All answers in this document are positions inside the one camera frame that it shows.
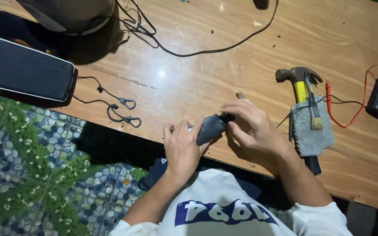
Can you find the person's left hand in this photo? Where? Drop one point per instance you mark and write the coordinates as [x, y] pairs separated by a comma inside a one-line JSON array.
[[182, 154]]

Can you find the person's right hand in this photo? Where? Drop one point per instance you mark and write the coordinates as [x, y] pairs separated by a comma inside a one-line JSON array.
[[261, 134]]

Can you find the small black plastic device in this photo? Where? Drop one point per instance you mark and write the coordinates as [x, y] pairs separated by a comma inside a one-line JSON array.
[[210, 129]]

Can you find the person's dark navy shorts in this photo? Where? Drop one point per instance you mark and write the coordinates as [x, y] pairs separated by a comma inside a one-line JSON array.
[[156, 173]]

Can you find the small brass metal bit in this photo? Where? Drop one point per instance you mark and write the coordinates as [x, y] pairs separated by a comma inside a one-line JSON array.
[[240, 95]]

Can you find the grey cloth pad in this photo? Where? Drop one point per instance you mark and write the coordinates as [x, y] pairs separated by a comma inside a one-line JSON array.
[[312, 137]]

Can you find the small paint brush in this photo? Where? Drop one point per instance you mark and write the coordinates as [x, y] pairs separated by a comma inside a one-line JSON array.
[[313, 111]]

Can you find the yellow black claw hammer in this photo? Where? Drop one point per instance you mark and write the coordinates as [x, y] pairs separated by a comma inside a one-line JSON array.
[[299, 85]]

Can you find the person's white printed shirt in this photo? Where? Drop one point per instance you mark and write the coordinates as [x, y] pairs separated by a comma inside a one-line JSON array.
[[221, 209]]

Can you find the red multimeter probe lead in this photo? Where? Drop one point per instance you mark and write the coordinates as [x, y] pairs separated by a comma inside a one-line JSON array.
[[328, 95]]

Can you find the black multimeter probe lead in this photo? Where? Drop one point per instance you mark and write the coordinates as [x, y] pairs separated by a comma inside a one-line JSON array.
[[343, 99]]

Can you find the small paper scrap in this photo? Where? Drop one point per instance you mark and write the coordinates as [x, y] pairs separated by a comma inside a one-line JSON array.
[[257, 23]]

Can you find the black object at table edge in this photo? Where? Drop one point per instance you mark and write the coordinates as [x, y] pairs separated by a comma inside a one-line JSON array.
[[261, 4]]

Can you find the black rectangular speaker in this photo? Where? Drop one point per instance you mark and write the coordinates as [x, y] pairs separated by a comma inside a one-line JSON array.
[[21, 67]]

